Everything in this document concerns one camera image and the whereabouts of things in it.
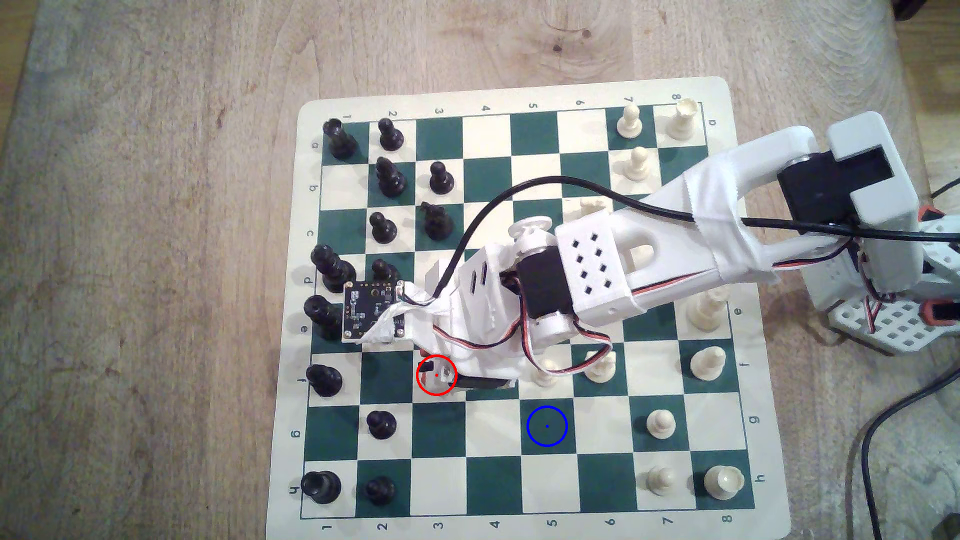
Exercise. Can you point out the green white chess mat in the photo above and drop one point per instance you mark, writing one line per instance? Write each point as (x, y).
(495, 480)

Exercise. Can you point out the black chess knight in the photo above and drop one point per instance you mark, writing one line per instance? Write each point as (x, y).
(436, 221)

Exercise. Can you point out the white chess piece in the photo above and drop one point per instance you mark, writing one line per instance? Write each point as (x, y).
(682, 120)
(724, 482)
(709, 309)
(708, 364)

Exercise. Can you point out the white tape band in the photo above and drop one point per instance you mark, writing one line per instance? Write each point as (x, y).
(420, 311)
(712, 202)

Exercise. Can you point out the black chess piece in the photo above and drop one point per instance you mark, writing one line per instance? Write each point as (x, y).
(321, 487)
(390, 178)
(324, 380)
(322, 315)
(340, 139)
(334, 268)

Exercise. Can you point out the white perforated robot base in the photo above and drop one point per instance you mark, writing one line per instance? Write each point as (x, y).
(900, 330)

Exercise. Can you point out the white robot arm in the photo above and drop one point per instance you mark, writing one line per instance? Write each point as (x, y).
(675, 247)

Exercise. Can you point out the white chess pawn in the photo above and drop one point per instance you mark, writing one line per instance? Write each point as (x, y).
(546, 374)
(661, 480)
(629, 121)
(661, 424)
(637, 163)
(602, 369)

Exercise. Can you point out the black chess pawn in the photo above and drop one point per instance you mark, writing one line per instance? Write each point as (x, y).
(390, 135)
(382, 227)
(380, 490)
(385, 271)
(382, 424)
(441, 178)

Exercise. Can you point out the orange black clamp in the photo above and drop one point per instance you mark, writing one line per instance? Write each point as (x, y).
(931, 213)
(941, 310)

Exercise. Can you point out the black camera circuit board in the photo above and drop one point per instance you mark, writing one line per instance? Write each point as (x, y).
(369, 309)

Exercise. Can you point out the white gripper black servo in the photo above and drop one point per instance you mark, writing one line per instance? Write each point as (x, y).
(481, 383)

